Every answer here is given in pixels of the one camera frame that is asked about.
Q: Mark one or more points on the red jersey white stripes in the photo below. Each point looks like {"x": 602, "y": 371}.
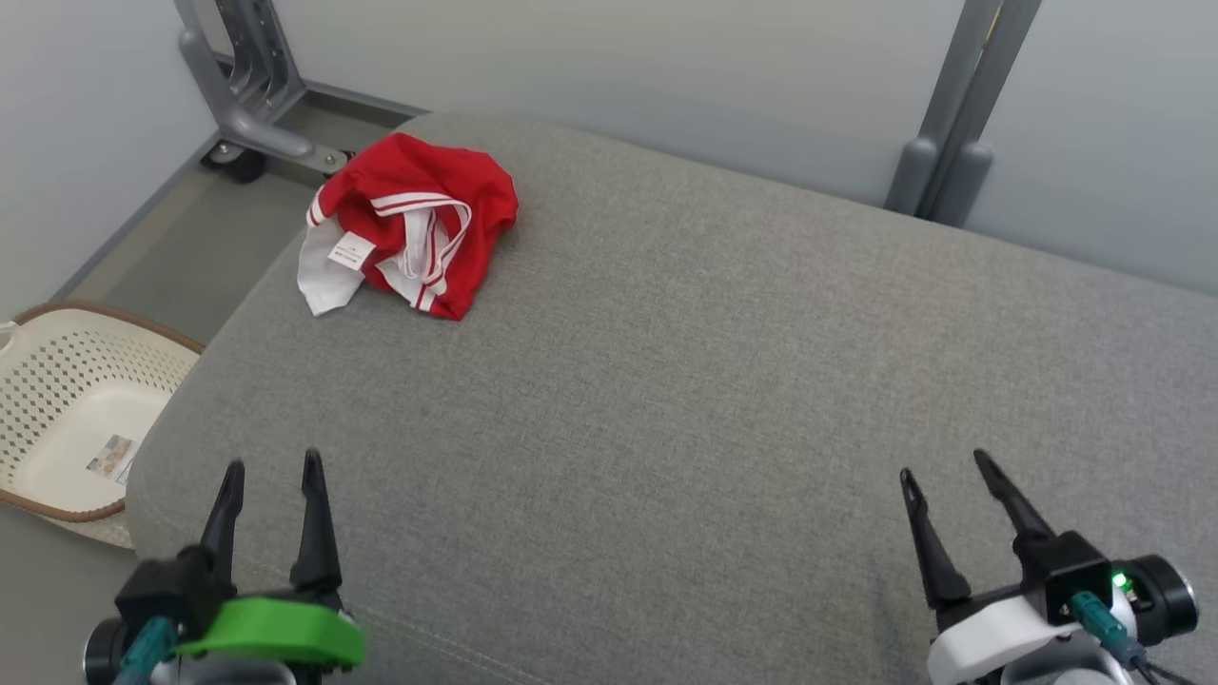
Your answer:
{"x": 428, "y": 171}

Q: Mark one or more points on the grey metal stand leg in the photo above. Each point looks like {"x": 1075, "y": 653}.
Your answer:
{"x": 952, "y": 114}

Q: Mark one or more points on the grey metal frame foot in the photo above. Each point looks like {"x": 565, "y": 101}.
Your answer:
{"x": 238, "y": 114}

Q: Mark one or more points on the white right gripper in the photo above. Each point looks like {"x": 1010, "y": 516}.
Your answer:
{"x": 990, "y": 637}

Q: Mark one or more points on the black caster wheel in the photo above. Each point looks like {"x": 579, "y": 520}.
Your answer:
{"x": 238, "y": 164}

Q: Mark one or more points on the paper sticker in basket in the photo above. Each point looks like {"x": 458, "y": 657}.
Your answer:
{"x": 111, "y": 459}

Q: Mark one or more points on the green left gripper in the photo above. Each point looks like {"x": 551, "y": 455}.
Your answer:
{"x": 276, "y": 633}

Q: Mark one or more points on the cream perforated laundry basket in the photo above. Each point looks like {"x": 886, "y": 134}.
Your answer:
{"x": 57, "y": 381}

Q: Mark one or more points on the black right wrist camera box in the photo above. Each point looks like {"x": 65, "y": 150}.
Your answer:
{"x": 1066, "y": 576}

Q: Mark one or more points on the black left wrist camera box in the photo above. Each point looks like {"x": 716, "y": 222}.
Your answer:
{"x": 162, "y": 590}

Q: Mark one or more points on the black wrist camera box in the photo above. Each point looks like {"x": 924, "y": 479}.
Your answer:
{"x": 1066, "y": 576}
{"x": 162, "y": 590}

